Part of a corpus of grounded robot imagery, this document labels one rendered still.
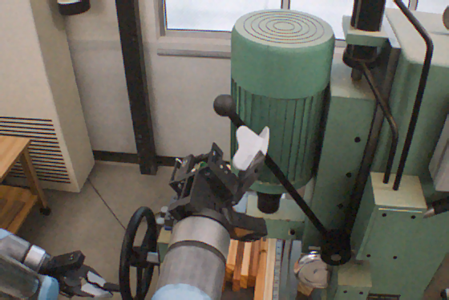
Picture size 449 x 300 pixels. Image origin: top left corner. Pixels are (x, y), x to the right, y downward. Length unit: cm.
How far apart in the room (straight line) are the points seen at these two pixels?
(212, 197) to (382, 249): 35
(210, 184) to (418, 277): 61
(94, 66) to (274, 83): 182
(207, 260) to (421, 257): 59
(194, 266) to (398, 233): 40
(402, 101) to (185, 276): 42
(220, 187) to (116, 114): 199
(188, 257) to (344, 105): 38
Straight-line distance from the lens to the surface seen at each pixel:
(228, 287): 105
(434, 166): 75
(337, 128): 75
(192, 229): 52
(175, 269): 49
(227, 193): 59
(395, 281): 104
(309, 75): 69
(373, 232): 76
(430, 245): 95
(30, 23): 209
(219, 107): 63
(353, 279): 88
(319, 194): 85
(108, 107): 254
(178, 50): 221
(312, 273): 94
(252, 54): 67
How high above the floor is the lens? 179
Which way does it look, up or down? 39 degrees down
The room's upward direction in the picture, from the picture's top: straight up
